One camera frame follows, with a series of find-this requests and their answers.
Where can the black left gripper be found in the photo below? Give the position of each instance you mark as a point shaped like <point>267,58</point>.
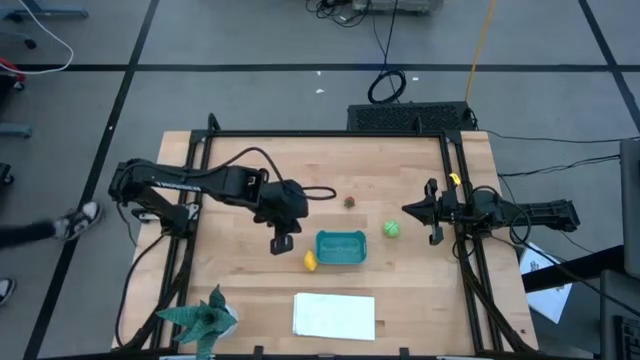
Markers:
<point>282,202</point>

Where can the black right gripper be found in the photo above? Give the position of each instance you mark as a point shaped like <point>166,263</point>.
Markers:
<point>445,207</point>

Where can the green toy lime half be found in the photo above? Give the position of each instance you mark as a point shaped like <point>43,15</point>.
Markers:
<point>396,229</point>
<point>387,228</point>

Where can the yellow toy lemon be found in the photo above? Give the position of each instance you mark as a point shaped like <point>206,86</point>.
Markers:
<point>310,260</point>

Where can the teal plastic container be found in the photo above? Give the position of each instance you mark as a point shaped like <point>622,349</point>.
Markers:
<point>340,247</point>

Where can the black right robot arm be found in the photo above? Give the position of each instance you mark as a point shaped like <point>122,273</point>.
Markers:
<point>545,212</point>

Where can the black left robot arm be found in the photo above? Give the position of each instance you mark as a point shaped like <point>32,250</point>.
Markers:
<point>165,177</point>

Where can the white folded cloth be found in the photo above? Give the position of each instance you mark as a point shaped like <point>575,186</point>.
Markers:
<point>334,316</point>

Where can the green plant in white pot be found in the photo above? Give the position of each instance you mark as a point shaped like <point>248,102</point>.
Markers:
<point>202,320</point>

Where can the white paper sheets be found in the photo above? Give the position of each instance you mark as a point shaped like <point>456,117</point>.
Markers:
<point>545,295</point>

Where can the person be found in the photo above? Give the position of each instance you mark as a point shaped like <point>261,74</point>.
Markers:
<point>80,220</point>

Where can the grey equipment base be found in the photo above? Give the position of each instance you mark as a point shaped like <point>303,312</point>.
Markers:
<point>395,4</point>

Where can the black keyboard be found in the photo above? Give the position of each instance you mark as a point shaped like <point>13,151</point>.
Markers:
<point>627,337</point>

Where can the grey desk foot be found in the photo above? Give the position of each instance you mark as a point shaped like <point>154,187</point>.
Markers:
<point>15,131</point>
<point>50,12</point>

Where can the black floor object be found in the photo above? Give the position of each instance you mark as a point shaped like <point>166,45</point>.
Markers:
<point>5,175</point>

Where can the black chair caster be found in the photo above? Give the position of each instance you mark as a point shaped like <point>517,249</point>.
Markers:
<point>30,44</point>

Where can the red cart part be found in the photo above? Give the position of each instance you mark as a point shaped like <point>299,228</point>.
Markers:
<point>10,67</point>

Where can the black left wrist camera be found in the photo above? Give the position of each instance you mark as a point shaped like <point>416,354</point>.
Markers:
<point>281,245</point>

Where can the black metal table frame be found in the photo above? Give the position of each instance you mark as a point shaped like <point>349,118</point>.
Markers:
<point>325,133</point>

